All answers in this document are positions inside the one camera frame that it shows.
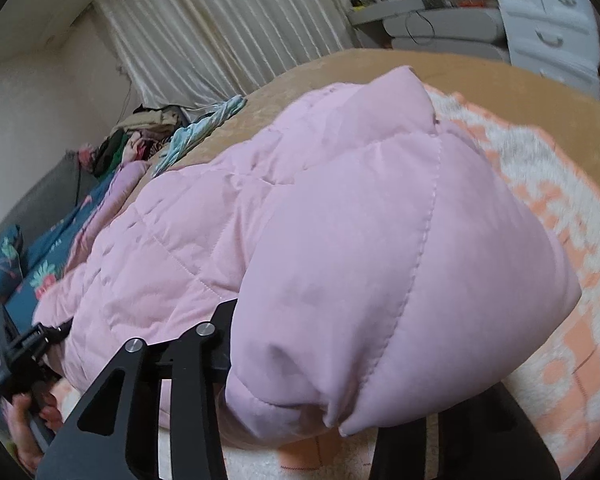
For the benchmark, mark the blue floral pillow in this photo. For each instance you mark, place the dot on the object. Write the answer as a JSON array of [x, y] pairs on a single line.
[[2, 260]]

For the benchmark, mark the grey desk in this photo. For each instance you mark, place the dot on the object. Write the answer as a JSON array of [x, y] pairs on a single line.
[[440, 30]]

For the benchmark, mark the white drawer cabinet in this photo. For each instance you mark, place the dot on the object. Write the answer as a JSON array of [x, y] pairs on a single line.
[[550, 25]]

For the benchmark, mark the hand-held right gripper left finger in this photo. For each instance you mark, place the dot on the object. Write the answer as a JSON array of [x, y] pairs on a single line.
[[195, 385]]

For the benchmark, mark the pile of dark clothes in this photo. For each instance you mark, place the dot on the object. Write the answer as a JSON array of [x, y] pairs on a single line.
[[130, 140]]

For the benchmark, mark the person's left hand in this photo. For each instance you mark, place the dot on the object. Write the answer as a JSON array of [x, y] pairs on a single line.
[[25, 435]]

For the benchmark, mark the blue floral quilt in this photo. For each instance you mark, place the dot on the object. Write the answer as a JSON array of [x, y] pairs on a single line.
[[50, 265]]

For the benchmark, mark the orange white plaid blanket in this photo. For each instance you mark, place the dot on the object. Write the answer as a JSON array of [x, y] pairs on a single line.
[[555, 200]]

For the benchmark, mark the pink quilted jacket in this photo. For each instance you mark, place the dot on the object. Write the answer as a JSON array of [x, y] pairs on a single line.
[[330, 235]]

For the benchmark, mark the grey headboard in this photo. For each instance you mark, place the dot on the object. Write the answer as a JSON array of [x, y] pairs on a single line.
[[35, 200]]

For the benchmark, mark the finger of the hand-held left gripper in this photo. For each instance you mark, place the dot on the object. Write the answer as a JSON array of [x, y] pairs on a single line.
[[50, 336]]

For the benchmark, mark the white pleated curtain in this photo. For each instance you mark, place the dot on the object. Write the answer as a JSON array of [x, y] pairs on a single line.
[[220, 30]]

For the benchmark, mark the light blue cloth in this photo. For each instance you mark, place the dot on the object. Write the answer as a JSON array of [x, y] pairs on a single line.
[[200, 132]]

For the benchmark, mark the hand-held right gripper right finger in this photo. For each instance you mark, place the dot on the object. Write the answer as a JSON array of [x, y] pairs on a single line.
[[480, 450]]

